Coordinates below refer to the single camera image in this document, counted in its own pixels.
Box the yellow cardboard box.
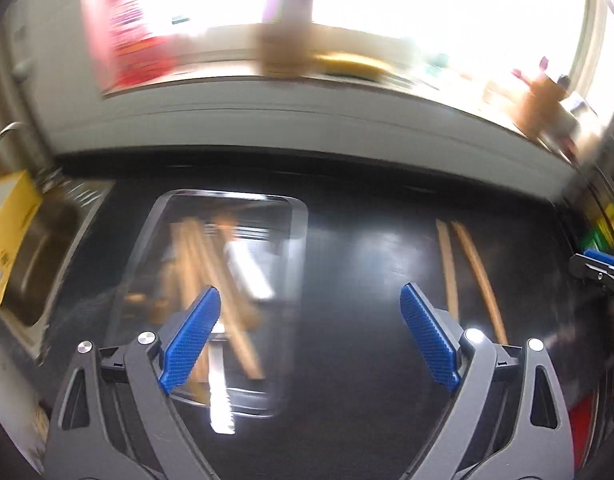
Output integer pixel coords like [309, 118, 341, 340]
[0, 170, 43, 307]

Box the clear plastic container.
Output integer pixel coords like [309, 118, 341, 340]
[107, 189, 309, 418]

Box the pink dish soap bottle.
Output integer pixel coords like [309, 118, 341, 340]
[82, 0, 180, 93]

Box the pile of wooden chopsticks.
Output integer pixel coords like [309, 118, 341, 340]
[159, 215, 265, 381]

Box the stainless steel sink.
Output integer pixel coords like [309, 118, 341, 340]
[0, 180, 115, 361]

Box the bamboo utensil holder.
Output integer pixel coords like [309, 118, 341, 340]
[517, 72, 570, 141]

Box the chrome faucet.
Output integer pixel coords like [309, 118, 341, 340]
[0, 121, 63, 196]

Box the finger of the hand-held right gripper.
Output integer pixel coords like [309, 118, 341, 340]
[569, 248, 614, 291]

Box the yellow sponge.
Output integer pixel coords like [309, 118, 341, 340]
[312, 52, 388, 81]

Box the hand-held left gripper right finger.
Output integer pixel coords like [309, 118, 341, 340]
[399, 282, 574, 480]

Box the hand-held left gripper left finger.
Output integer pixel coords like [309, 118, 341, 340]
[44, 285, 223, 480]

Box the empty bamboo holder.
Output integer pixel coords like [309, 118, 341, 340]
[254, 0, 318, 78]

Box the black wire rack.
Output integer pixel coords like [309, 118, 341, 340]
[562, 135, 614, 261]

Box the long bamboo chopstick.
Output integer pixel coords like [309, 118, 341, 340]
[435, 219, 460, 321]
[452, 220, 505, 346]

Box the serrated metal knife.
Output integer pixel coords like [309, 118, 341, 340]
[206, 342, 236, 436]

